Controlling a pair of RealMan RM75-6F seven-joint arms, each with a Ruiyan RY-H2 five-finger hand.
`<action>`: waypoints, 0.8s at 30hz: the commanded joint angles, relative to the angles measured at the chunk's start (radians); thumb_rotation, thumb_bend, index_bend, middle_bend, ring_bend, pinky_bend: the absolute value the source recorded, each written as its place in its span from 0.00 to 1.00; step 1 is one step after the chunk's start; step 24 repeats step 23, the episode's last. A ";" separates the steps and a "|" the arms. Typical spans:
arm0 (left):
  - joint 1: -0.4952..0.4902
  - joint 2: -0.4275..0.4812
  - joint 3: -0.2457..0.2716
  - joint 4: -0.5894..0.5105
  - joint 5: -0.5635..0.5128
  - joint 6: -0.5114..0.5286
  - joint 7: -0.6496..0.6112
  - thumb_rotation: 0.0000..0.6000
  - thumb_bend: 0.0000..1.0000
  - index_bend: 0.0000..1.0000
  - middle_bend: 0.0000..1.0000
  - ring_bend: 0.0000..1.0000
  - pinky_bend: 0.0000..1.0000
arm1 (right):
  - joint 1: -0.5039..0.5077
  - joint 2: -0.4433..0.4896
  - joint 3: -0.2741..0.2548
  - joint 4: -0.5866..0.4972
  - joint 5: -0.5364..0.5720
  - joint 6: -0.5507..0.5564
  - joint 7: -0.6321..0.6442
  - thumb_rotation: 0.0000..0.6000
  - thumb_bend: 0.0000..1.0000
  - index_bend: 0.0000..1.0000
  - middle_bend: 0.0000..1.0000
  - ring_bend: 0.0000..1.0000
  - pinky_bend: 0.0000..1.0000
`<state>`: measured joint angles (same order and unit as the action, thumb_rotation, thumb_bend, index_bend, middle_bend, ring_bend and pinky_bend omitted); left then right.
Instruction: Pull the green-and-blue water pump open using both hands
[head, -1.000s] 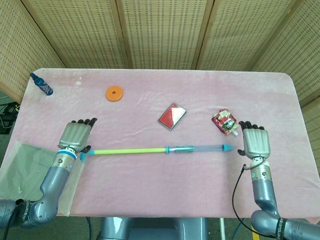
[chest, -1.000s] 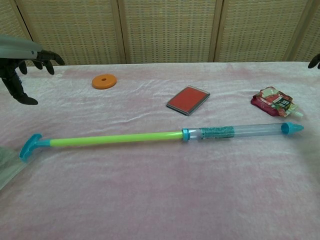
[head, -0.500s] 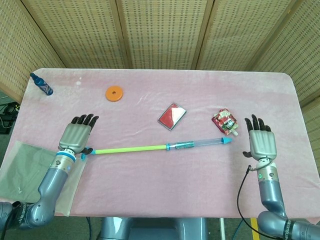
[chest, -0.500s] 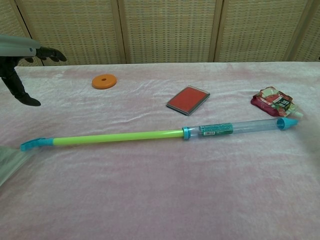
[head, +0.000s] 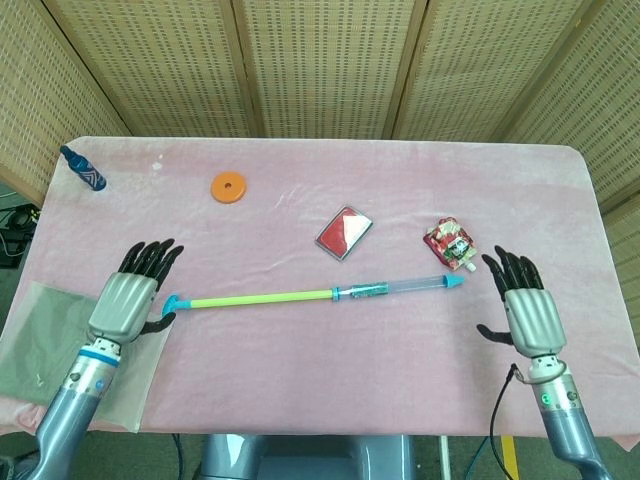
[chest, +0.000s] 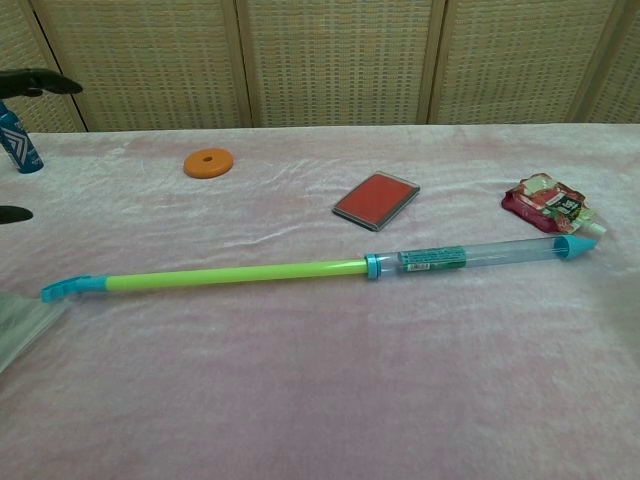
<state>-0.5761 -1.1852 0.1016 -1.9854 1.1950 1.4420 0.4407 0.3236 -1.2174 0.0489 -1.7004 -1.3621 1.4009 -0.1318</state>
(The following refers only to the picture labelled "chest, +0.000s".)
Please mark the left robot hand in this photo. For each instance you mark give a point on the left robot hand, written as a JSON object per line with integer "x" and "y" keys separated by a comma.
{"x": 40, "y": 82}

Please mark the green and blue water pump toy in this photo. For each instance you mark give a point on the green and blue water pump toy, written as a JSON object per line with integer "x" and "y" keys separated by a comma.
{"x": 225, "y": 276}

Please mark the blue patterned spray bottle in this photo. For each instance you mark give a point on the blue patterned spray bottle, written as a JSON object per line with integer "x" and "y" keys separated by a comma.
{"x": 22, "y": 150}

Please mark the orange disc with hole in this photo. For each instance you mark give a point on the orange disc with hole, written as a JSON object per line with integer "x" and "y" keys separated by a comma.
{"x": 220, "y": 167}

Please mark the translucent plastic bag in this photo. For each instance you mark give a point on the translucent plastic bag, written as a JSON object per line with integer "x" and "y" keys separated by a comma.
{"x": 20, "y": 325}

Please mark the woven wooden folding screen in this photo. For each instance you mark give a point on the woven wooden folding screen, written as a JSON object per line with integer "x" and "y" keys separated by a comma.
{"x": 340, "y": 60}

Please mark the red ink pad case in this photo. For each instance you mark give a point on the red ink pad case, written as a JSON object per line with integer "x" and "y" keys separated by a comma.
{"x": 375, "y": 200}

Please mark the pink fuzzy tablecloth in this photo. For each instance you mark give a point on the pink fuzzy tablecloth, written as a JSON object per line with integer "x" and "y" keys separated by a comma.
{"x": 300, "y": 375}

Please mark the red spouted drink pouch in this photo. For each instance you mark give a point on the red spouted drink pouch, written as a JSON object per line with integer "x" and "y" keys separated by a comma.
{"x": 540, "y": 205}

